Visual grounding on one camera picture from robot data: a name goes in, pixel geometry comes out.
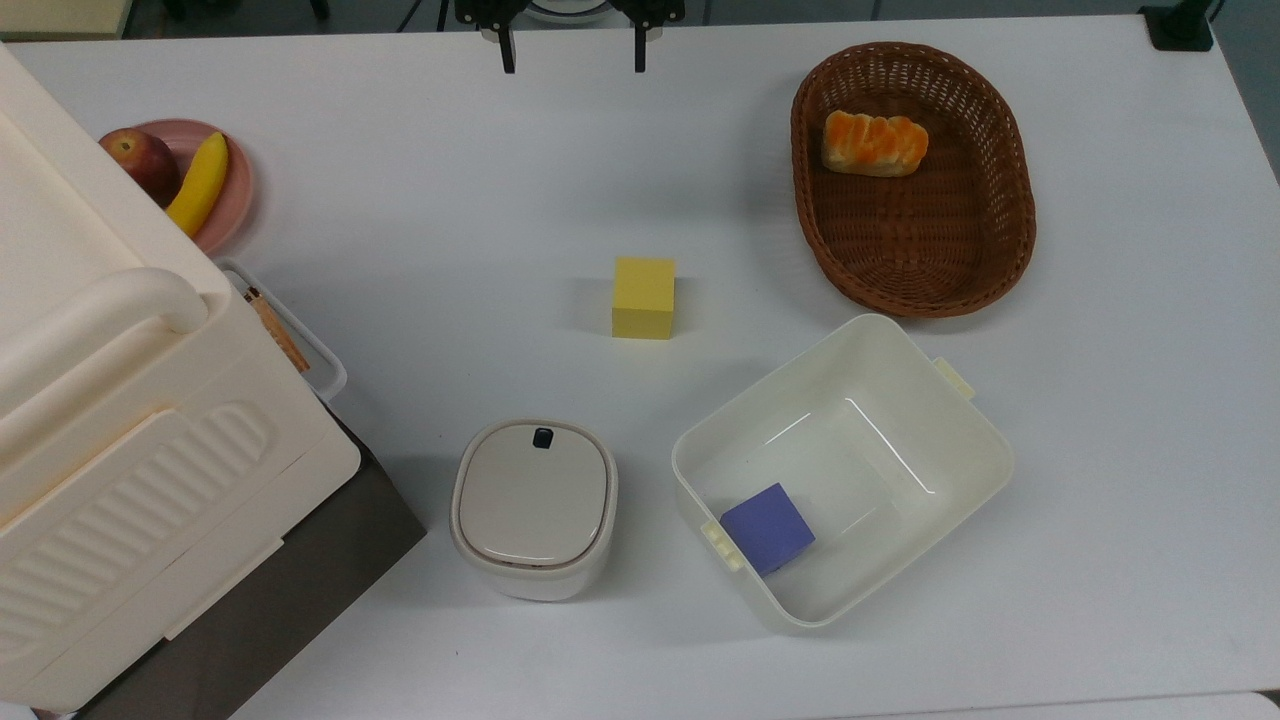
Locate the white plastic bin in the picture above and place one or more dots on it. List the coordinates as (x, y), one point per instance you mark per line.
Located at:
(900, 420)

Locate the yellow toy banana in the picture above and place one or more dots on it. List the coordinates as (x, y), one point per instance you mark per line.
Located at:
(200, 185)

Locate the white lidded canister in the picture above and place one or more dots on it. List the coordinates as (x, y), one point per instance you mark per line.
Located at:
(533, 500)

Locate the purple cube block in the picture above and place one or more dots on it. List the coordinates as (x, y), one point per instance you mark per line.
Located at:
(767, 525)

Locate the cream plastic storage box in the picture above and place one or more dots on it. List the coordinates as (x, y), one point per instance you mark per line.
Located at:
(120, 450)

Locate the red toy apple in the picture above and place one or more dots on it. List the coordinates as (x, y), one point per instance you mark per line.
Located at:
(140, 160)

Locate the toy bread loaf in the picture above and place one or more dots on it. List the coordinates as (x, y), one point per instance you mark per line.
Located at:
(873, 145)

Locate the black table clamp mount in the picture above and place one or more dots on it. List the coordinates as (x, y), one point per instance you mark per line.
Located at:
(1180, 25)

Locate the yellow cube block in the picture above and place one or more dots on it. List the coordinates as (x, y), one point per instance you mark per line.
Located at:
(643, 295)

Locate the pink plate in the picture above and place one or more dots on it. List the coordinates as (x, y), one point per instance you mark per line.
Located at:
(235, 190)

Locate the beige background cabinet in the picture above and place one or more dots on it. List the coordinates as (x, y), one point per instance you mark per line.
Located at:
(60, 15)

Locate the clear tray with pencil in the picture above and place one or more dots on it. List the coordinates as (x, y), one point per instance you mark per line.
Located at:
(323, 355)

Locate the brown wicker basket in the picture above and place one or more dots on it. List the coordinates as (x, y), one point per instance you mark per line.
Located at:
(910, 250)

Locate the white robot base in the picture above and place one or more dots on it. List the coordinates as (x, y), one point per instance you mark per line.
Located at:
(568, 10)

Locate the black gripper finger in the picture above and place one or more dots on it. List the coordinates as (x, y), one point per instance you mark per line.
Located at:
(507, 45)
(640, 45)

